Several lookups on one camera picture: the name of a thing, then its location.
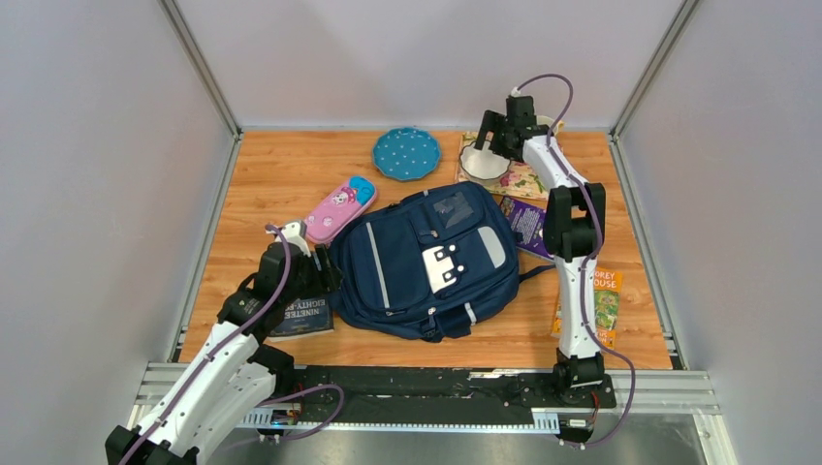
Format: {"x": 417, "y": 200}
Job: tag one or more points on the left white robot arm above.
{"x": 234, "y": 371}

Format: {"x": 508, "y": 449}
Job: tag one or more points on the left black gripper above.
{"x": 330, "y": 280}

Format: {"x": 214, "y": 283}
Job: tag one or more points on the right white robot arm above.
{"x": 573, "y": 235}

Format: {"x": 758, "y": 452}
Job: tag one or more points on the yellow ceramic mug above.
{"x": 553, "y": 127}

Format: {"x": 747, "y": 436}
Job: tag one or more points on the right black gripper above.
{"x": 496, "y": 122}

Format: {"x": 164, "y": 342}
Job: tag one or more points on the pink cartoon pencil case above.
{"x": 339, "y": 208}

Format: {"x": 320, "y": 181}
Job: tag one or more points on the dark blue 1984 book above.
{"x": 305, "y": 317}

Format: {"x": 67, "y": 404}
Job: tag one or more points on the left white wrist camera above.
{"x": 294, "y": 233}

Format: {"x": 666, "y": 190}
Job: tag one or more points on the purple paperback book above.
{"x": 527, "y": 223}

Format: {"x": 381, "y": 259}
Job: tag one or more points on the blue polka dot plate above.
{"x": 406, "y": 153}

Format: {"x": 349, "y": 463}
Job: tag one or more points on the navy blue student backpack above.
{"x": 428, "y": 267}

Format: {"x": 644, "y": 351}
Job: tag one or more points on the orange Treehouse book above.
{"x": 607, "y": 285}

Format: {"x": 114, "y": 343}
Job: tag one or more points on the white scalloped bowl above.
{"x": 482, "y": 166}

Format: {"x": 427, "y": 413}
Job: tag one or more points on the floral rectangular tray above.
{"x": 521, "y": 181}

